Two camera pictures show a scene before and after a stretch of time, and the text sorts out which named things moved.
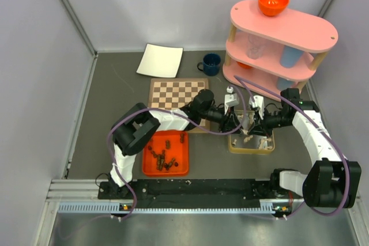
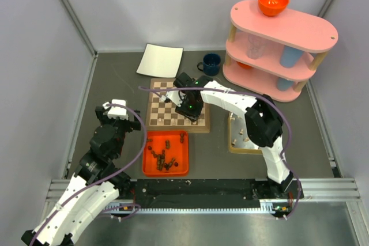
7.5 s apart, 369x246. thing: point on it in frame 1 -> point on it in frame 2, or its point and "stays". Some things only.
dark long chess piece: x=159 y=162 stays
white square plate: x=160 y=61 stays
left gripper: x=228 y=121 -> x=131 y=125
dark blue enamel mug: x=211 y=65 stays
